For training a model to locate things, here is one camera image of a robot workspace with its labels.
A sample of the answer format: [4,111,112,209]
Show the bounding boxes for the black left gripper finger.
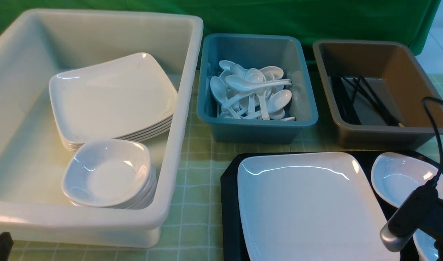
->
[0,232,14,261]

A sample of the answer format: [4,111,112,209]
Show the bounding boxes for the large white square rice plate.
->
[238,152,400,261]

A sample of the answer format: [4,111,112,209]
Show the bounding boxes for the black chopstick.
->
[357,76,405,127]
[339,74,398,127]

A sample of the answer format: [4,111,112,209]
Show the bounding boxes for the small white bowl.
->
[413,229,438,261]

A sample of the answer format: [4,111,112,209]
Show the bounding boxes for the top stacked white square plate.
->
[49,53,178,150]

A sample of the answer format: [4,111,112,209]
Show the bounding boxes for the large white plastic tub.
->
[0,9,204,248]

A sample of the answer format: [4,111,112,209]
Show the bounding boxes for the lower stacked white bowls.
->
[62,161,157,209]

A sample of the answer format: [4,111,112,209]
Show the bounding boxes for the green checkered tablecloth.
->
[0,71,443,261]

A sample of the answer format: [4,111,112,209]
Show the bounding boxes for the lower stacked white plates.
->
[58,115,173,152]

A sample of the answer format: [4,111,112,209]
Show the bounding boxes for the black plastic serving tray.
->
[220,150,443,261]

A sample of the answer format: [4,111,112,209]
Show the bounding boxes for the white spoon left in bin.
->
[210,76,240,119]

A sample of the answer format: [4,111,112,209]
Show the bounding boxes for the white spoon in bin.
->
[266,90,292,120]
[210,76,240,119]

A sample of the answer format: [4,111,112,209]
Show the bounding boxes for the blue plastic spoon bin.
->
[197,34,319,144]

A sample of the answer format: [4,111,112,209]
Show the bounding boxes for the white spoon right in bin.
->
[266,90,292,120]

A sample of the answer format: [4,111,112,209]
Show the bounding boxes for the brown plastic chopstick bin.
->
[313,40,440,150]

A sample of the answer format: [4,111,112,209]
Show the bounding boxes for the green backdrop cloth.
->
[0,0,440,70]

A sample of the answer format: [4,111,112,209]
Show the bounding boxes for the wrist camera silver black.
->
[380,180,438,252]

